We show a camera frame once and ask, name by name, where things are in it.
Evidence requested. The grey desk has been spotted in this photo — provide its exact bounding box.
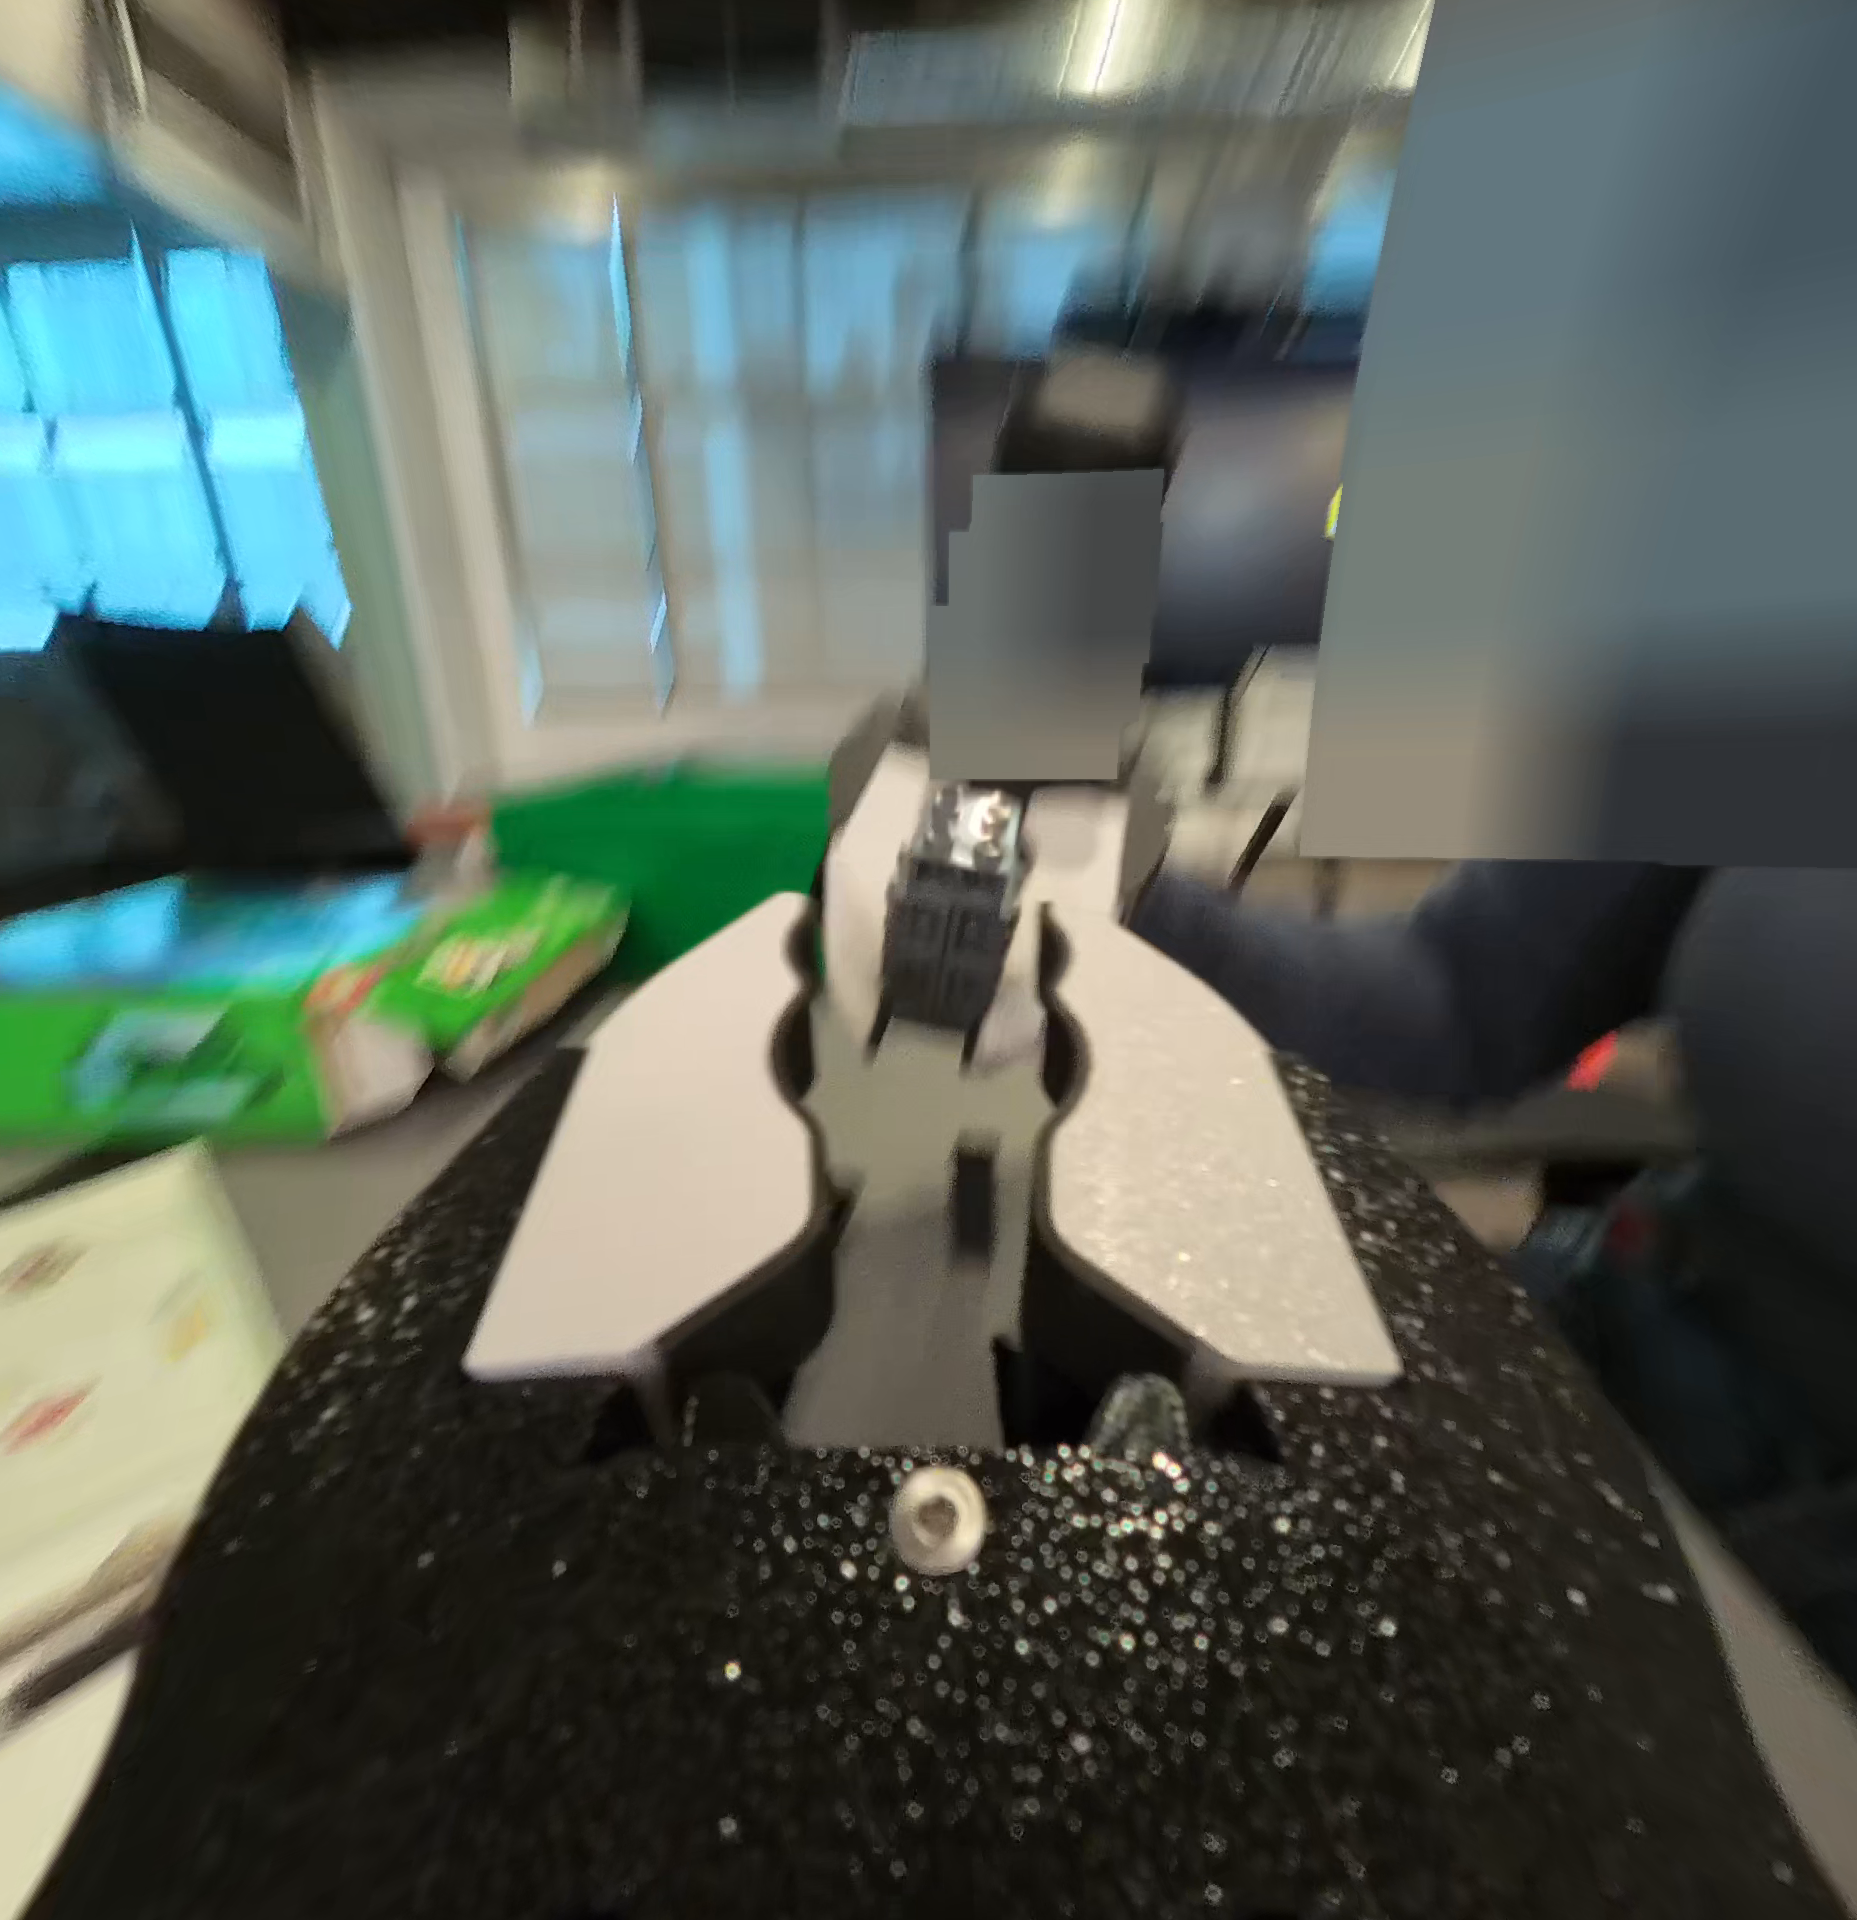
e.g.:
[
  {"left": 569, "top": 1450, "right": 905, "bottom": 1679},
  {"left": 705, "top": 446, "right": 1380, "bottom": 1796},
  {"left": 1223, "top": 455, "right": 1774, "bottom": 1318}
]
[{"left": 0, "top": 748, "right": 1857, "bottom": 1920}]

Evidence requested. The black monitor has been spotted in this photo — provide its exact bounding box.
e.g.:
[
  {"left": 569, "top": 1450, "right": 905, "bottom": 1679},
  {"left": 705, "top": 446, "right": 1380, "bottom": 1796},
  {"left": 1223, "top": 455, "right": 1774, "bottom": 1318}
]
[{"left": 0, "top": 617, "right": 419, "bottom": 901}]

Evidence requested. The grey and yellow brick assembly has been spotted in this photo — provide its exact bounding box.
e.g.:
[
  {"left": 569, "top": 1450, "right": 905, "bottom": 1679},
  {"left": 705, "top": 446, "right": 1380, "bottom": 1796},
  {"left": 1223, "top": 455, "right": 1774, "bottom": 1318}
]
[{"left": 871, "top": 788, "right": 1040, "bottom": 1037}]

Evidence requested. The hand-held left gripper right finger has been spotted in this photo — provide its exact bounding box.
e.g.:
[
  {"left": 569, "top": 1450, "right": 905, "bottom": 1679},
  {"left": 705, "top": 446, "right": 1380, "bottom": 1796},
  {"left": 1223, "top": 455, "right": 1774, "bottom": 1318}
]
[{"left": 1019, "top": 901, "right": 1403, "bottom": 1425}]

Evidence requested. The green plastic bin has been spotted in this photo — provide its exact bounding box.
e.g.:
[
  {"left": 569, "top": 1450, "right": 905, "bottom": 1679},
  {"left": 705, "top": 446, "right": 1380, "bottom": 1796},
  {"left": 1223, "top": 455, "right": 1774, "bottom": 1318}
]
[{"left": 482, "top": 760, "right": 839, "bottom": 983}]

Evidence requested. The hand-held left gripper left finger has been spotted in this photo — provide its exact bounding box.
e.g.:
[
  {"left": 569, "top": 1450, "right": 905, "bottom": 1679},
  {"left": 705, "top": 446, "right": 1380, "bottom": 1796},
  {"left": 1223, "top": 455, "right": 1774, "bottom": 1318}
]
[{"left": 463, "top": 893, "right": 853, "bottom": 1440}]

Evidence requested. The green cardboard toy box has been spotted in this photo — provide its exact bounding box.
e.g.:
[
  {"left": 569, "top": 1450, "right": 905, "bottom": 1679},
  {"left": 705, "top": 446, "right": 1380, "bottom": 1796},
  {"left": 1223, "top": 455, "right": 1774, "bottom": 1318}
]
[{"left": 0, "top": 871, "right": 634, "bottom": 1146}]

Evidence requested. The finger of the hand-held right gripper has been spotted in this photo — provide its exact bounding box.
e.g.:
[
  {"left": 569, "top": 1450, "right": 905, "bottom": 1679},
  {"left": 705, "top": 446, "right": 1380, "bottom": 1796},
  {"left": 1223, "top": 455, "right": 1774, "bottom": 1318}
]
[
  {"left": 1115, "top": 779, "right": 1182, "bottom": 920},
  {"left": 827, "top": 697, "right": 936, "bottom": 907}
]

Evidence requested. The person's right forearm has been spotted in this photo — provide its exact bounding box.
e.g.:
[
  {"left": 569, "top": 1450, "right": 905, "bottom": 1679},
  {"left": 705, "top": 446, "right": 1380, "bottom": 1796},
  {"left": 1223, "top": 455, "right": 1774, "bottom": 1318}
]
[{"left": 1140, "top": 860, "right": 1713, "bottom": 1109}]

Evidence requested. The open instruction booklet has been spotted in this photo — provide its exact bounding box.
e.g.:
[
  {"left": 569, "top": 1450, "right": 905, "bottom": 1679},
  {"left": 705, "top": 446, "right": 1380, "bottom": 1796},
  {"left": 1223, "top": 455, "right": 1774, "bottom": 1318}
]
[{"left": 0, "top": 1140, "right": 292, "bottom": 1758}]

